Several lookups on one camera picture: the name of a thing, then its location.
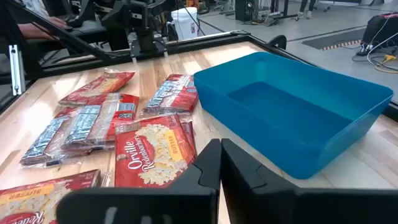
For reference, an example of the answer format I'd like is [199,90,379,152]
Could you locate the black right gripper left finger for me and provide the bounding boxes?
[55,138,222,224]

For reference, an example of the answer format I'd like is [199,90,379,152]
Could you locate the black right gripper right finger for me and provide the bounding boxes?
[220,138,398,224]

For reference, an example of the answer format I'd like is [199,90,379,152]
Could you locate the red popcorn bag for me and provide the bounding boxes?
[19,107,81,169]
[139,73,200,118]
[0,169,102,224]
[58,68,136,107]
[114,112,198,189]
[60,92,140,152]

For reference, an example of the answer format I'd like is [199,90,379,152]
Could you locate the blue plastic basket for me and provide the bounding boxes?
[193,51,394,180]

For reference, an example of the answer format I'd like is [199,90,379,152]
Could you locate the dark striped floor mat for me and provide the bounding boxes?
[301,27,366,51]

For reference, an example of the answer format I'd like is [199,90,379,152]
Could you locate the black power strip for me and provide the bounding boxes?
[356,43,376,57]

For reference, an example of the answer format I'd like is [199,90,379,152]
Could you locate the white plastic bucket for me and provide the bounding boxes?
[170,6,200,41]

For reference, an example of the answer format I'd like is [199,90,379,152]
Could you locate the person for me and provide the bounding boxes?
[17,0,68,40]
[295,0,317,20]

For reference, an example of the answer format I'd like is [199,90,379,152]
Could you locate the black computer tower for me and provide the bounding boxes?
[234,0,261,22]

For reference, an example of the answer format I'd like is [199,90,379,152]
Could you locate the black equipment case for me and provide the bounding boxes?
[361,12,398,47]

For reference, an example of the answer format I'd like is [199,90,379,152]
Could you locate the black aluminium table frame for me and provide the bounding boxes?
[0,0,398,122]

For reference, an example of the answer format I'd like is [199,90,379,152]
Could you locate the black curved handle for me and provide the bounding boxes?
[266,34,287,50]

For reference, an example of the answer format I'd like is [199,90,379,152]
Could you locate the white floor cable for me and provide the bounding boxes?
[366,15,398,72]

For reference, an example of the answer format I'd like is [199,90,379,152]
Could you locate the yellow cable plug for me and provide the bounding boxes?
[374,54,398,74]

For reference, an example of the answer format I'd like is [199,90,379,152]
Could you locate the silver aluminium bracket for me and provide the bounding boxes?
[8,44,26,96]

